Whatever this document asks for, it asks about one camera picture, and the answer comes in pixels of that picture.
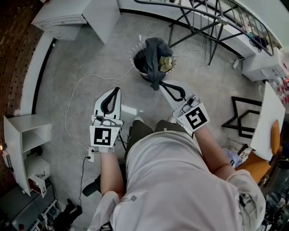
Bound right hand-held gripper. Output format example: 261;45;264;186
159;80;211;134

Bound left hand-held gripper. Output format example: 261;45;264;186
89;87;124;148

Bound cream yellow clothes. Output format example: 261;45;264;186
158;56;173;73

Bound dark grey garment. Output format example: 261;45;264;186
133;37;174;91

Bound grey metal drying rack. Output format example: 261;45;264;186
133;0;275;66

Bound person's right forearm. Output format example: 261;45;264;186
193;125;237;181

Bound person's left forearm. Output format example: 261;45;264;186
99;150;125;197

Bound person's olive green shorts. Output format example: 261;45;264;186
125;119;193;158

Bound white wristband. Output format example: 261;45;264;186
97;146;116;154

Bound white black laundry basket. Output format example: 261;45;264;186
129;41;177;83

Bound pale blue plastic bag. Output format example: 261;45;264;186
223;146;251;164

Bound person's white shirt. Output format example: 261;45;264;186
88;131;267;231

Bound white table black legs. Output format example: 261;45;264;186
221;81;286;161

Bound dark purple bag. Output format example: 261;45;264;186
249;33;270;51

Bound white open shelf unit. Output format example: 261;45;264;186
3;114;52;197

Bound orange cushion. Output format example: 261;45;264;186
234;145;283;182
270;119;281;156

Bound red white box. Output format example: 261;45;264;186
28;175;47;199

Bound white floor cable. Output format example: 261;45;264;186
172;37;238;61
65;66;134;158

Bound black cable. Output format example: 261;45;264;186
77;155;95;205

